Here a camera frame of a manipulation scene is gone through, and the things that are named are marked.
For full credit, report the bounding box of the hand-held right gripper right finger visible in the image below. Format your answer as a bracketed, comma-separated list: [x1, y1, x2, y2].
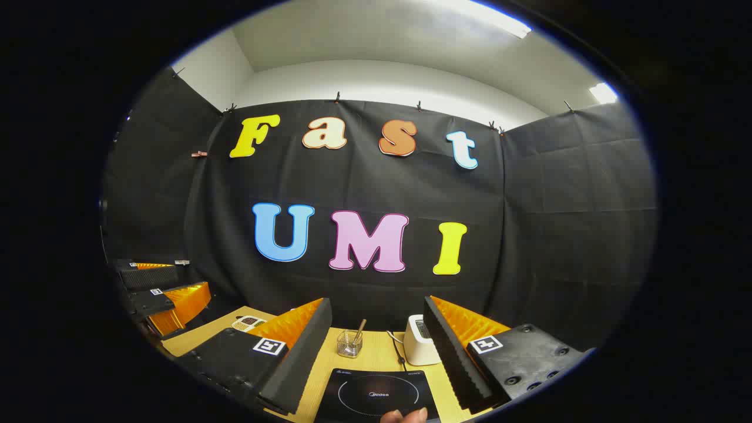
[423, 296, 594, 415]

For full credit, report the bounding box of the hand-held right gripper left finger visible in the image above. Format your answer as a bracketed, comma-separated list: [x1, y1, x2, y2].
[175, 297, 333, 417]

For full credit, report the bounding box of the black induction cooktop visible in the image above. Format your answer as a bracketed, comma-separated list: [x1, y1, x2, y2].
[314, 368, 441, 423]

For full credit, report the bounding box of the white toaster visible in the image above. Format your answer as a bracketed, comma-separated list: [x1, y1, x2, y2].
[404, 314, 441, 366]

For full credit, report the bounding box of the white divided bean plate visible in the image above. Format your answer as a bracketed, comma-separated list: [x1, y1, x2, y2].
[232, 315, 268, 333]

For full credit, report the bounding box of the black backdrop cloth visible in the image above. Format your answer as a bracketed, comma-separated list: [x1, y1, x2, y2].
[101, 66, 657, 353]

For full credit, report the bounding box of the row of black cloth clips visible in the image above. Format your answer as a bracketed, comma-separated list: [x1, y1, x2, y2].
[172, 66, 576, 136]

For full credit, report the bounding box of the small ceiling light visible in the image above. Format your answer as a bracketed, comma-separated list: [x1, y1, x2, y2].
[589, 82, 619, 105]

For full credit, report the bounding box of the long ceiling light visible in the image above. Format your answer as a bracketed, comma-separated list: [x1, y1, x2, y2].
[435, 0, 533, 39]

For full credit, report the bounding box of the metal wire basket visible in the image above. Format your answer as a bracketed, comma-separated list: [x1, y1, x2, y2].
[337, 330, 363, 358]

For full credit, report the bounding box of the black power cable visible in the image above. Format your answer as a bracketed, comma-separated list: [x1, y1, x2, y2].
[386, 331, 409, 371]

